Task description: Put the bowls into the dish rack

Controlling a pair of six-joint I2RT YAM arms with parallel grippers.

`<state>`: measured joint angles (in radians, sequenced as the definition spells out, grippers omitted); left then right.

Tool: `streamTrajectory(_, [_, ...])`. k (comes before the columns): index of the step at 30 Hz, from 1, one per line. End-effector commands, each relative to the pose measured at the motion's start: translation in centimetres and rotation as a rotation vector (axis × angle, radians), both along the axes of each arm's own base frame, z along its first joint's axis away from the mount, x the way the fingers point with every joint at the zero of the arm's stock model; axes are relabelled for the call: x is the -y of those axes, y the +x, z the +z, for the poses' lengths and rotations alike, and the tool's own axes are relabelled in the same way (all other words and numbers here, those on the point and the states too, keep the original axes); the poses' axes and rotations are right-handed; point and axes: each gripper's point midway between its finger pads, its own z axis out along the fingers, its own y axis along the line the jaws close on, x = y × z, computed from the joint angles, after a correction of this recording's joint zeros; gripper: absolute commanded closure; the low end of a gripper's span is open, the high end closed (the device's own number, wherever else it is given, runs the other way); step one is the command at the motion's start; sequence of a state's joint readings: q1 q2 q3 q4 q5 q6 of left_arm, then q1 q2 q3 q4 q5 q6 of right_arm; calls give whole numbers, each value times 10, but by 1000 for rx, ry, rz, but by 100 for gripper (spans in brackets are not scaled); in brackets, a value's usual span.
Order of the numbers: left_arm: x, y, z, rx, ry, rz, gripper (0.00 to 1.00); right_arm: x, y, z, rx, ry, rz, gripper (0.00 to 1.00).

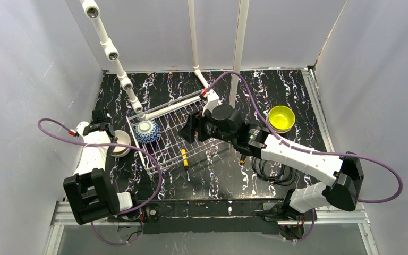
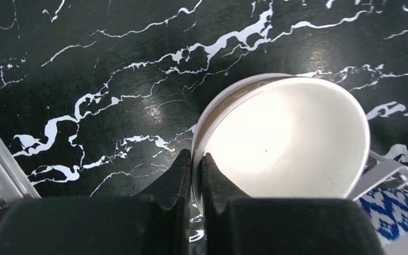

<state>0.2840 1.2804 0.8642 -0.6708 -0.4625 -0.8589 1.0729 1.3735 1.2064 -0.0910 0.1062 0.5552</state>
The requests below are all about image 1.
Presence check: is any white bowl brown rim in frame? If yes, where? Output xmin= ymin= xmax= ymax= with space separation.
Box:
xmin=115 ymin=130 xmax=131 ymax=145

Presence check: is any red patterned blue bowl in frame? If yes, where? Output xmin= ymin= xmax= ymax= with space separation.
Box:
xmin=135 ymin=120 xmax=161 ymax=144

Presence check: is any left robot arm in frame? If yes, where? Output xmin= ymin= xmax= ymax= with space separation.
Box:
xmin=63 ymin=108 xmax=133 ymax=225

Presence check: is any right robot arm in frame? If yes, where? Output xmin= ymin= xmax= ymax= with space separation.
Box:
xmin=177 ymin=104 xmax=363 ymax=213

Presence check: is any grey white bowl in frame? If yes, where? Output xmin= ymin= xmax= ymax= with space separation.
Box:
xmin=111 ymin=147 xmax=130 ymax=158

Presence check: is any yellow green bowl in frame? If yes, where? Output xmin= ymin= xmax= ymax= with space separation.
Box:
xmin=267 ymin=106 xmax=296 ymax=131

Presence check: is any white vertical pole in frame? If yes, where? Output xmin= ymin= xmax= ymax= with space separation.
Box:
xmin=229 ymin=0 xmax=250 ymax=107

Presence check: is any white wire dish rack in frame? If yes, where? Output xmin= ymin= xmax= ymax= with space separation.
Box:
xmin=126 ymin=89 xmax=221 ymax=175

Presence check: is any yellow handled screwdriver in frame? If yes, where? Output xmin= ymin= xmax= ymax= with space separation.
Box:
xmin=181 ymin=148 xmax=191 ymax=182

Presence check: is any black orange handled screwdriver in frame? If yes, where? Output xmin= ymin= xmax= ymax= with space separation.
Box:
xmin=239 ymin=155 xmax=247 ymax=165

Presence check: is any coiled black cable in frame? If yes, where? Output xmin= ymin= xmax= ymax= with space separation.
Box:
xmin=251 ymin=156 xmax=300 ymax=186

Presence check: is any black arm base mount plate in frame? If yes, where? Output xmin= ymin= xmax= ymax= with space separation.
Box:
xmin=107 ymin=199 xmax=317 ymax=235

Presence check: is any white pvc pipe frame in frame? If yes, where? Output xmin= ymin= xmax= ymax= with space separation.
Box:
xmin=80 ymin=0 xmax=211 ymax=121

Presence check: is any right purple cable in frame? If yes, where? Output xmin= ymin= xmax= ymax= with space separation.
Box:
xmin=207 ymin=71 xmax=404 ymax=243

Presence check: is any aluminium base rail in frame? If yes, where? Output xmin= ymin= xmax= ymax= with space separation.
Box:
xmin=45 ymin=199 xmax=378 ymax=254

